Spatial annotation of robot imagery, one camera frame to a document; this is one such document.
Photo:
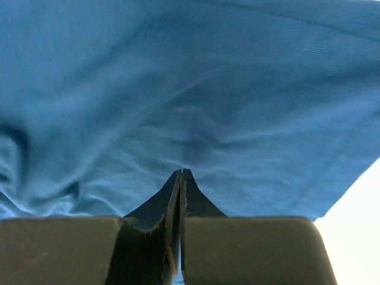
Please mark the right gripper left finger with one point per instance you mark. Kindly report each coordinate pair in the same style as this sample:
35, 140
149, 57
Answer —
140, 248

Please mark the blue t shirt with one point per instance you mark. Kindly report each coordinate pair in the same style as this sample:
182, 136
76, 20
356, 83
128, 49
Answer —
273, 105

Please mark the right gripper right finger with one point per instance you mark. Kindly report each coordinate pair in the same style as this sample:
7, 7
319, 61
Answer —
217, 249

